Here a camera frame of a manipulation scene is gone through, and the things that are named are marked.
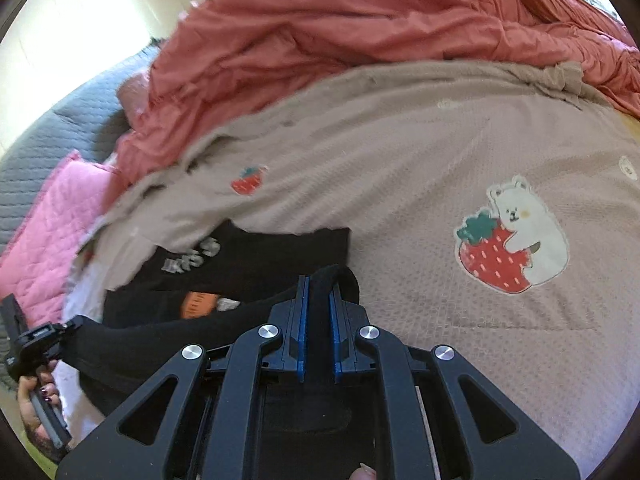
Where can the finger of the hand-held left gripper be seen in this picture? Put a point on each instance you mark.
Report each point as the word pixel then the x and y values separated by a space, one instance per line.
pixel 75 322

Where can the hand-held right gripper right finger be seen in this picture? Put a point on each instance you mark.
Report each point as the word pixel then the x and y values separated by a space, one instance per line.
pixel 336 335

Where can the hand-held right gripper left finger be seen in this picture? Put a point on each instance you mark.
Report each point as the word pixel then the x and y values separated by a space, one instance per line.
pixel 302 330

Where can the black sweater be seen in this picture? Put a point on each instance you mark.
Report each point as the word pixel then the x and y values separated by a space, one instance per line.
pixel 240 265

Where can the person's left hand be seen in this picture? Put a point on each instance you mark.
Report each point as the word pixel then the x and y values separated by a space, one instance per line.
pixel 30 422

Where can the person's right hand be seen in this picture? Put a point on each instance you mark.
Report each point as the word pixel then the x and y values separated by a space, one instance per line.
pixel 362 473

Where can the pink quilted pillow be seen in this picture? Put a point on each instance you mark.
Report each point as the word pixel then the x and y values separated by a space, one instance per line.
pixel 50 230

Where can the grey quilted pillow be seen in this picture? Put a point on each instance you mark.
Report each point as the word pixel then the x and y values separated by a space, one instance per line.
pixel 60 130

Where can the printed beige blanket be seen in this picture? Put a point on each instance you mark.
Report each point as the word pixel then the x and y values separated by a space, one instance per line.
pixel 425 160

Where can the small pink pillow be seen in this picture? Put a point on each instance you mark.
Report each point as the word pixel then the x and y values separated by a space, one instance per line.
pixel 135 95

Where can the coral duvet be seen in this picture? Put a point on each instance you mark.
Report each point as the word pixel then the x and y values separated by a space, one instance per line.
pixel 350 20

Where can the yellow bed sheet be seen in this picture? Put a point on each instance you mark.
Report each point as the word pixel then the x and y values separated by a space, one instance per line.
pixel 631 116

